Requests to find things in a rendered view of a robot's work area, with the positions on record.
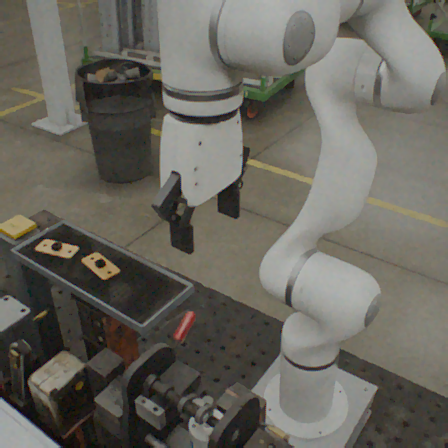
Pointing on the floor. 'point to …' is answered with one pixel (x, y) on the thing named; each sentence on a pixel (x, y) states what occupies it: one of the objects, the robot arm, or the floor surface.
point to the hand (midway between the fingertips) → (206, 225)
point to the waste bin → (118, 115)
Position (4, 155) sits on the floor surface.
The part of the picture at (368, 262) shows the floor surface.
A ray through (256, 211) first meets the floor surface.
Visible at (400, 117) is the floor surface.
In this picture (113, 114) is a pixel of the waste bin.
